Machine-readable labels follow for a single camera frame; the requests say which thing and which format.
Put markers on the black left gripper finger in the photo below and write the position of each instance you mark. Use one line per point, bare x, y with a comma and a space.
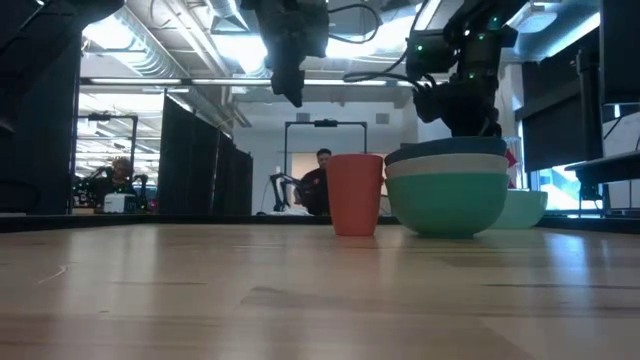
296, 87
281, 85

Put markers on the blue-grey bowl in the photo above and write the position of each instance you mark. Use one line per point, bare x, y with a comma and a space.
445, 147

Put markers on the white bowl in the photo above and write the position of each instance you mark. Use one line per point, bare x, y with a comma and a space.
445, 165

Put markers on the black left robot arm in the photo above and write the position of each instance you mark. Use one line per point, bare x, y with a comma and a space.
30, 50

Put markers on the black background robot arm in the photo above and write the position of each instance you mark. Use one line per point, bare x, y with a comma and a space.
280, 187

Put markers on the green bowl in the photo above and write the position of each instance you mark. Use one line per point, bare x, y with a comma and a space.
445, 205

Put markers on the person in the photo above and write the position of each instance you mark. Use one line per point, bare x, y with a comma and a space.
120, 172
317, 190

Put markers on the pale mint bowl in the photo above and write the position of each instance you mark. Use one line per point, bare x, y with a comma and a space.
525, 207

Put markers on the orange cup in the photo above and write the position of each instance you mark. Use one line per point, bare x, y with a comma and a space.
355, 195

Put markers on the ceiling light strip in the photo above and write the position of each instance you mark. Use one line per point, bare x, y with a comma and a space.
135, 81

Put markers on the black desk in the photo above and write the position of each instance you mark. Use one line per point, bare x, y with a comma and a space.
610, 167

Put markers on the black monitor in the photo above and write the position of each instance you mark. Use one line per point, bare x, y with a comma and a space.
622, 50

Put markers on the white box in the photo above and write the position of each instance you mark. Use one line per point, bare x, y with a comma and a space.
117, 202

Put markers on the black gantry frame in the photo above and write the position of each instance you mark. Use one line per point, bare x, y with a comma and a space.
325, 122

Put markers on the black partition wall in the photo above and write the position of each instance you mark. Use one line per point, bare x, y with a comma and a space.
190, 160

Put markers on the silver ceiling duct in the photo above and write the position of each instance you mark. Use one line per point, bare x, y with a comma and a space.
150, 60

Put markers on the black table frame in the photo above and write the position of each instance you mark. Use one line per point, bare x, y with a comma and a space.
200, 220

